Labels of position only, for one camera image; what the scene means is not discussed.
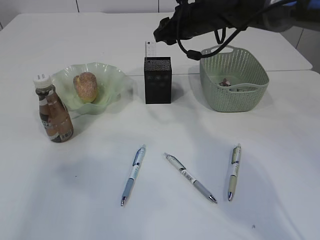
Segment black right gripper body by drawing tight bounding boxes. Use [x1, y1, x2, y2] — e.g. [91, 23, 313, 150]
[153, 0, 265, 45]

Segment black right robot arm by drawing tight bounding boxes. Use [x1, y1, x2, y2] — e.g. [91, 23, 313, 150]
[153, 0, 320, 45]

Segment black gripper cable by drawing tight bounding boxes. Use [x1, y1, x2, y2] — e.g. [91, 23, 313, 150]
[176, 24, 248, 61]

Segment white paper ball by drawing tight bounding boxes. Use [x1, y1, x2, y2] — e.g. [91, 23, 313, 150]
[218, 78, 232, 87]

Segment brown coffee bottle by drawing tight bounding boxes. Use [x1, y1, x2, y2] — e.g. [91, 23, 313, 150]
[33, 74, 74, 143]

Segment grey white ballpoint pen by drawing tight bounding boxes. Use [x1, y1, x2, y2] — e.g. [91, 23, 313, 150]
[164, 152, 218, 204]

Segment clear plastic ruler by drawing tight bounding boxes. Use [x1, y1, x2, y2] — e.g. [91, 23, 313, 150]
[144, 41, 157, 58]

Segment black pen holder box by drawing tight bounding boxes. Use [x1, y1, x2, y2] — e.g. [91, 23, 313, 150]
[144, 57, 172, 104]

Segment green plastic woven basket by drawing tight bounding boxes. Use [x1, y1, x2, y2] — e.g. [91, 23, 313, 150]
[199, 45, 270, 113]

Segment brown bread roll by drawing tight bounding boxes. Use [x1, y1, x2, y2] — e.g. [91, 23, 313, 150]
[73, 72, 98, 104]

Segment blue white ballpoint pen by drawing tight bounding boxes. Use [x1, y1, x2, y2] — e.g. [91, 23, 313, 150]
[120, 144, 147, 207]

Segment green wavy glass plate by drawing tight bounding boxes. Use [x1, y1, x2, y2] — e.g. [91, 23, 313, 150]
[51, 62, 126, 115]

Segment beige ballpoint pen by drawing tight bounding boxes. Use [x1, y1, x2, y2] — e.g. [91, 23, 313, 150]
[227, 143, 242, 202]

